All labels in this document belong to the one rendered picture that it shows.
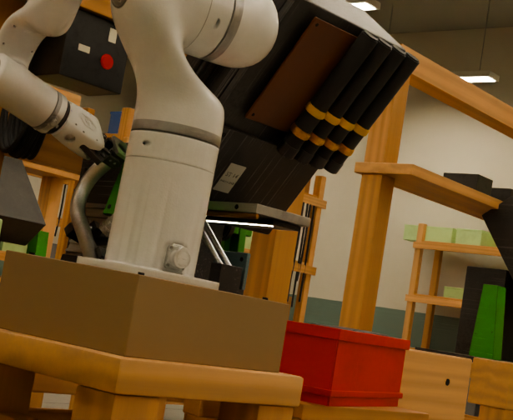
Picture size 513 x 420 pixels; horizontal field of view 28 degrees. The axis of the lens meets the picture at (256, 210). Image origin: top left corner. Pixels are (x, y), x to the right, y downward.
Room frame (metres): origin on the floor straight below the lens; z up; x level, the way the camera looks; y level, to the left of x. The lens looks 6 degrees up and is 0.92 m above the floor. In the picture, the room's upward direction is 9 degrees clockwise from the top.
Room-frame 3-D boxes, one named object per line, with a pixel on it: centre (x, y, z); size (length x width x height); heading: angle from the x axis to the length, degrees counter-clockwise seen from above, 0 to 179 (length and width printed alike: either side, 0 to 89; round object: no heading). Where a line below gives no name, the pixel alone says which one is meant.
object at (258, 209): (2.18, 0.08, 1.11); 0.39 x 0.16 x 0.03; 46
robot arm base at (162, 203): (1.38, 0.12, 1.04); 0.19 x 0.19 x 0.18
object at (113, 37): (2.26, 0.44, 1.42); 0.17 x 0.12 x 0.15; 136
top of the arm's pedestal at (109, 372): (1.38, 0.13, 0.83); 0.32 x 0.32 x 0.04; 47
